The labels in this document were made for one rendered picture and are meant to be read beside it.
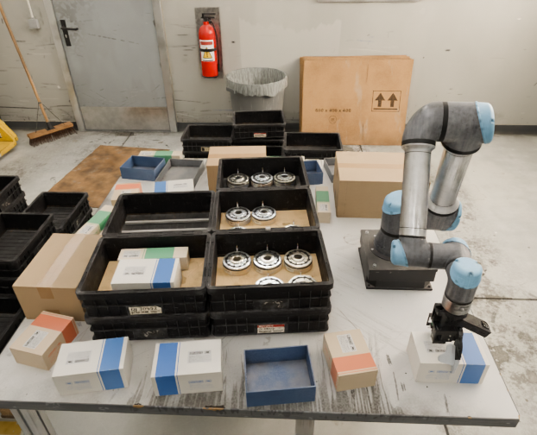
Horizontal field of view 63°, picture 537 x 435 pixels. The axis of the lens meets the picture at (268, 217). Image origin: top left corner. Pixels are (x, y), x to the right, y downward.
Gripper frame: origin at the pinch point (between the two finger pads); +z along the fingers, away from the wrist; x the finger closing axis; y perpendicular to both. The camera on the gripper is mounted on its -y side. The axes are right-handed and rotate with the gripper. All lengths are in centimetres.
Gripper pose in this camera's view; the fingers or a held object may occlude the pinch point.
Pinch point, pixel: (447, 353)
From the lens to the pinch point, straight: 150.0
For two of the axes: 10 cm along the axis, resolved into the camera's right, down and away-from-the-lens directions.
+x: -0.4, 5.7, -8.2
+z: 0.2, 8.2, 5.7
